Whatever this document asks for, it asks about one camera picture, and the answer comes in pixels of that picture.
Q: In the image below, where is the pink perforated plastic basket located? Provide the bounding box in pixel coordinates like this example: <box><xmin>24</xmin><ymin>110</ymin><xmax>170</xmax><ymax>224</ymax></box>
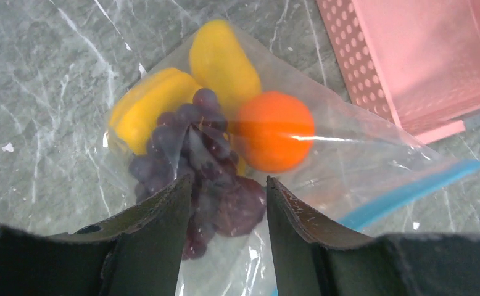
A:
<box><xmin>317</xmin><ymin>0</ymin><xmax>480</xmax><ymax>144</ymax></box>

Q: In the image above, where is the dark red grape bunch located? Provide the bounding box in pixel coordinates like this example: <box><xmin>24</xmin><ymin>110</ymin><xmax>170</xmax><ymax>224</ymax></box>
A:
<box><xmin>128</xmin><ymin>88</ymin><xmax>238</xmax><ymax>261</ymax></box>

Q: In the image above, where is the dark red date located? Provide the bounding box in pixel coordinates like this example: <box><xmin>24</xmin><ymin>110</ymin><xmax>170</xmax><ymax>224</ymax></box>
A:
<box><xmin>213</xmin><ymin>176</ymin><xmax>267</xmax><ymax>237</ymax></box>

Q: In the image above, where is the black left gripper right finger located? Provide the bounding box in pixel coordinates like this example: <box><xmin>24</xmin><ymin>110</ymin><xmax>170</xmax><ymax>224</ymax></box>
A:
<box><xmin>266</xmin><ymin>177</ymin><xmax>480</xmax><ymax>295</ymax></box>

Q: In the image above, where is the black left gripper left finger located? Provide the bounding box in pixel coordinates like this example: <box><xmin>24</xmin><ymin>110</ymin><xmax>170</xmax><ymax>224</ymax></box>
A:
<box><xmin>0</xmin><ymin>176</ymin><xmax>192</xmax><ymax>295</ymax></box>

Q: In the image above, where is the clear zip top bag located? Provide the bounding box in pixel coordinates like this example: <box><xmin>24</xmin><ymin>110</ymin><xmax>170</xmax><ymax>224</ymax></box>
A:
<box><xmin>102</xmin><ymin>18</ymin><xmax>480</xmax><ymax>295</ymax></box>

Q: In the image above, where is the yellow bell pepper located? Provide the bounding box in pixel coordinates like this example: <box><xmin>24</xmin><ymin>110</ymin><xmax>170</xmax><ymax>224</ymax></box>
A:
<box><xmin>109</xmin><ymin>67</ymin><xmax>202</xmax><ymax>155</ymax></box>

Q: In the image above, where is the yellow mango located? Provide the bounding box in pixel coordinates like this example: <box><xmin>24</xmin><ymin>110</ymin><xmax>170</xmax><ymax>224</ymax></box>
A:
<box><xmin>189</xmin><ymin>19</ymin><xmax>262</xmax><ymax>119</ymax></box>

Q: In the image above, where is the orange fruit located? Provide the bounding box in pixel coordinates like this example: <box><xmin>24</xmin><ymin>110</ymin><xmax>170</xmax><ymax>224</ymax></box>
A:
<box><xmin>234</xmin><ymin>91</ymin><xmax>315</xmax><ymax>173</ymax></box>

